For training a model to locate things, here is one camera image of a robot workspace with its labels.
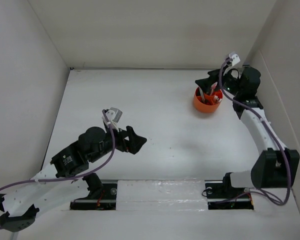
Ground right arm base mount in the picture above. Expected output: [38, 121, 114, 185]
[201, 173, 254, 210]

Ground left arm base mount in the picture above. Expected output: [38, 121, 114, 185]
[69, 173, 118, 211]

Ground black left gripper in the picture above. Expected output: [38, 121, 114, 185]
[89, 122, 147, 163]

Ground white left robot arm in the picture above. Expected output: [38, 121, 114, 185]
[0, 126, 147, 233]

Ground pink pencil sharpener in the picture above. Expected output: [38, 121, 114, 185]
[213, 95, 222, 104]

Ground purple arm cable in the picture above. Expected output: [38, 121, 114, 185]
[0, 109, 116, 230]
[218, 58, 292, 206]

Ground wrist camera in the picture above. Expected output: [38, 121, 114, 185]
[225, 52, 241, 67]
[102, 107, 123, 124]

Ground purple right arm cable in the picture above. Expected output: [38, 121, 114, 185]
[218, 58, 292, 206]

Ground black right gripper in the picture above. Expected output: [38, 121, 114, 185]
[195, 64, 243, 97]

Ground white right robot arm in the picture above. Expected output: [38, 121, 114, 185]
[195, 67, 300, 197]

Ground orange round compartment container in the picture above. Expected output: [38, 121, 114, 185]
[192, 87, 223, 113]

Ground front metal rail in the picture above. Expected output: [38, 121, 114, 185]
[62, 177, 241, 208]

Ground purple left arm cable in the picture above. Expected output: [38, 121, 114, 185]
[0, 109, 116, 230]

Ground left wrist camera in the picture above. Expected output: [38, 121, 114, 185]
[102, 107, 123, 124]

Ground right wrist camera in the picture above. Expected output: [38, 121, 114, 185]
[225, 52, 241, 67]

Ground black handled scissors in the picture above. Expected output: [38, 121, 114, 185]
[198, 87, 207, 104]

